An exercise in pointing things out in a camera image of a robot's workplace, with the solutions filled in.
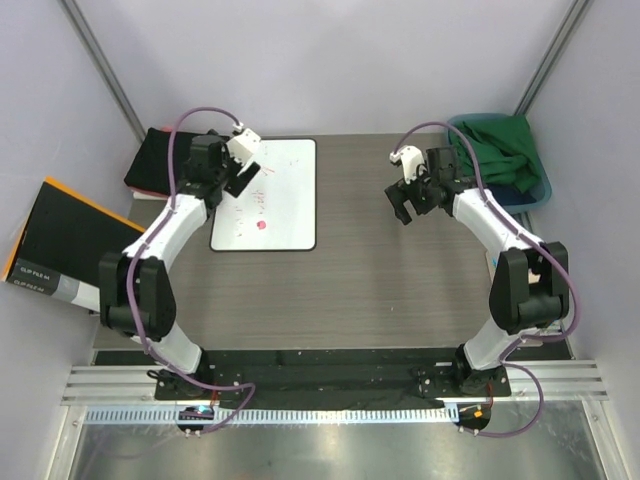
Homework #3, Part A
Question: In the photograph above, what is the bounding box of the black t shirt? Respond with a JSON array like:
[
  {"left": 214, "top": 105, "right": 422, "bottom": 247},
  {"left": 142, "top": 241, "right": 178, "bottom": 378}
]
[{"left": 124, "top": 128, "right": 197, "bottom": 195}]

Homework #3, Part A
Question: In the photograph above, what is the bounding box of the green t shirt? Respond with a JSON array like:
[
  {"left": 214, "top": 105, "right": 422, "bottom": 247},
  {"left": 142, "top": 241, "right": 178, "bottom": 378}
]
[{"left": 452, "top": 115, "right": 541, "bottom": 194}]

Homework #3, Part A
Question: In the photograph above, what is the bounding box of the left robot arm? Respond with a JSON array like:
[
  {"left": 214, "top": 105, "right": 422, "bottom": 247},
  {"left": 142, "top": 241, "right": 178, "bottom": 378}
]
[{"left": 99, "top": 127, "right": 261, "bottom": 399}]

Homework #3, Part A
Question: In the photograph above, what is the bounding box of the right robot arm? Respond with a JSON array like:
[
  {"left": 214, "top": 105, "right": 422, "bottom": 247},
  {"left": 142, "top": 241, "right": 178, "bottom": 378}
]
[{"left": 385, "top": 146, "right": 569, "bottom": 396}]

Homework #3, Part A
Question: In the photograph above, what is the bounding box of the white whiteboard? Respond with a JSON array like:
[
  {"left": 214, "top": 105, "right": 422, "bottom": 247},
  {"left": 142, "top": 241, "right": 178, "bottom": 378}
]
[{"left": 210, "top": 138, "right": 317, "bottom": 252}]

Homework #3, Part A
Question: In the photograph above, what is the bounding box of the navy blue t shirt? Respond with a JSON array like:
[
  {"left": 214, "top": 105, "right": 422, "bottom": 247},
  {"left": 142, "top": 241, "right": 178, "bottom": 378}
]
[{"left": 489, "top": 184, "right": 536, "bottom": 208}]

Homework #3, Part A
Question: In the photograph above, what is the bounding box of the folded pink t shirt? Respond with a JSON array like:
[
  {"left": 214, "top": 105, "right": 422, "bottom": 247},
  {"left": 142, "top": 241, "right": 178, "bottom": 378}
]
[{"left": 131, "top": 188, "right": 169, "bottom": 198}]

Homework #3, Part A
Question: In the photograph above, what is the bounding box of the folded white t shirt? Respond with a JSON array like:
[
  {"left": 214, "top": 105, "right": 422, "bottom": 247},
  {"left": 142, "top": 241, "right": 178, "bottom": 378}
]
[{"left": 133, "top": 192, "right": 167, "bottom": 202}]

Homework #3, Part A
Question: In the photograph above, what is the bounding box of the blue book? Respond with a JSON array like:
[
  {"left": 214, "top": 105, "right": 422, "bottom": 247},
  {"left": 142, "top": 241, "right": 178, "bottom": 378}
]
[{"left": 486, "top": 251, "right": 497, "bottom": 280}]

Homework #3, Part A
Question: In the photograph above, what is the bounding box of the black clip file folder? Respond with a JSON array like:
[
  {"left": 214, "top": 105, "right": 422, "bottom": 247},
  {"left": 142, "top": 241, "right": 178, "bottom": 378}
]
[{"left": 1, "top": 177, "right": 145, "bottom": 312}]

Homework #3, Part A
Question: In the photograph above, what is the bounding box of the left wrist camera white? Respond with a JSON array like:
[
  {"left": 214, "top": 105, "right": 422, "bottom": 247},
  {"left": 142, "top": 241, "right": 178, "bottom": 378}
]
[{"left": 226, "top": 122, "right": 262, "bottom": 167}]

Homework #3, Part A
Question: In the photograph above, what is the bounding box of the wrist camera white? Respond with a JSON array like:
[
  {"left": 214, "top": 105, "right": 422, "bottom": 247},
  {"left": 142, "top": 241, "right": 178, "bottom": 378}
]
[
  {"left": 389, "top": 145, "right": 425, "bottom": 184},
  {"left": 226, "top": 122, "right": 262, "bottom": 167}
]

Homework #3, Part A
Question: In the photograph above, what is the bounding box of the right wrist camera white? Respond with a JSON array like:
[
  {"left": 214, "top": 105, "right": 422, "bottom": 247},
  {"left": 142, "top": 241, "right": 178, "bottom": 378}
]
[{"left": 389, "top": 145, "right": 425, "bottom": 184}]

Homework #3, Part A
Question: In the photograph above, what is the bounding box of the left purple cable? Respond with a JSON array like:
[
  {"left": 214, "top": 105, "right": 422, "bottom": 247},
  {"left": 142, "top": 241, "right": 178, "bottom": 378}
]
[{"left": 127, "top": 106, "right": 257, "bottom": 434}]

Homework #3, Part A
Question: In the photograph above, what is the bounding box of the purple cable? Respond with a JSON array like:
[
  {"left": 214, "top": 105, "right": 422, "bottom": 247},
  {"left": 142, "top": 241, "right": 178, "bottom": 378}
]
[
  {"left": 392, "top": 121, "right": 582, "bottom": 440},
  {"left": 127, "top": 106, "right": 257, "bottom": 434}
]

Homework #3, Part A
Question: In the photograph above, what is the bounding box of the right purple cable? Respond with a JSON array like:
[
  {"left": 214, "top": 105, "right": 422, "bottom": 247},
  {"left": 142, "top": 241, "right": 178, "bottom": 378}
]
[{"left": 392, "top": 121, "right": 582, "bottom": 440}]

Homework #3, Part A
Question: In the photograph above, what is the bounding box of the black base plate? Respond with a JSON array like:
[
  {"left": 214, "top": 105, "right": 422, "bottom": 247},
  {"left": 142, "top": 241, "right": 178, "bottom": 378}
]
[{"left": 153, "top": 348, "right": 511, "bottom": 410}]

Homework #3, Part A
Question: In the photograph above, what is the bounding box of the left aluminium frame post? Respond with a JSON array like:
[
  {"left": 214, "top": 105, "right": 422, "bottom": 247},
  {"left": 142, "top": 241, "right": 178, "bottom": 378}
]
[{"left": 57, "top": 0, "right": 146, "bottom": 142}]

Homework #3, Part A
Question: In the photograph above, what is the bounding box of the aluminium frame post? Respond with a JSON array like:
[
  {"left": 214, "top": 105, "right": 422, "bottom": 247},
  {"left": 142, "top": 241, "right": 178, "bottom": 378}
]
[
  {"left": 514, "top": 0, "right": 593, "bottom": 115},
  {"left": 57, "top": 0, "right": 146, "bottom": 142}
]

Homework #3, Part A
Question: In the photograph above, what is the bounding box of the aluminium rail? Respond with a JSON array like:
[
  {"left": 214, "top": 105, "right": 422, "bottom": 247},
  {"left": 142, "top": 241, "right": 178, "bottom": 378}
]
[{"left": 62, "top": 360, "right": 608, "bottom": 410}]

